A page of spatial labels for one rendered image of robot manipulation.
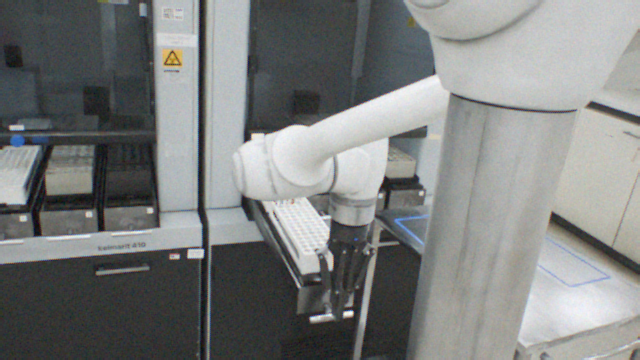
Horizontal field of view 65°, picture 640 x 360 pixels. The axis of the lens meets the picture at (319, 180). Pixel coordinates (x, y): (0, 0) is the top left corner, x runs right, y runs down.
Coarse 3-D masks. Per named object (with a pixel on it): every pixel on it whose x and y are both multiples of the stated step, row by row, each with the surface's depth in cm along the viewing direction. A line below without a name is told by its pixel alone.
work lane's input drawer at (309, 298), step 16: (256, 208) 143; (256, 224) 144; (272, 224) 132; (272, 240) 128; (288, 256) 119; (288, 272) 116; (288, 288) 117; (304, 288) 109; (320, 288) 111; (304, 304) 111; (320, 304) 113; (352, 304) 116; (320, 320) 109
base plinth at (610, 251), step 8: (552, 216) 351; (560, 216) 345; (560, 224) 345; (568, 224) 338; (576, 232) 333; (584, 232) 327; (584, 240) 326; (592, 240) 321; (600, 248) 316; (608, 248) 311; (616, 256) 306; (624, 256) 301; (624, 264) 301; (632, 264) 296
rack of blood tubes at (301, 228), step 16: (272, 208) 133; (288, 208) 131; (304, 208) 132; (288, 224) 124; (304, 224) 124; (320, 224) 125; (288, 240) 127; (304, 240) 116; (320, 240) 117; (304, 256) 111; (304, 272) 112
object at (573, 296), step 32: (384, 224) 139; (416, 224) 140; (416, 256) 126; (544, 256) 130; (576, 256) 132; (544, 288) 116; (576, 288) 117; (608, 288) 118; (544, 320) 104; (576, 320) 105; (608, 320) 107; (352, 352) 163; (544, 352) 101; (608, 352) 103
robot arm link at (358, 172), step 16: (368, 144) 87; (384, 144) 89; (336, 160) 85; (352, 160) 87; (368, 160) 88; (384, 160) 90; (336, 176) 86; (352, 176) 88; (368, 176) 89; (336, 192) 91; (352, 192) 90; (368, 192) 91
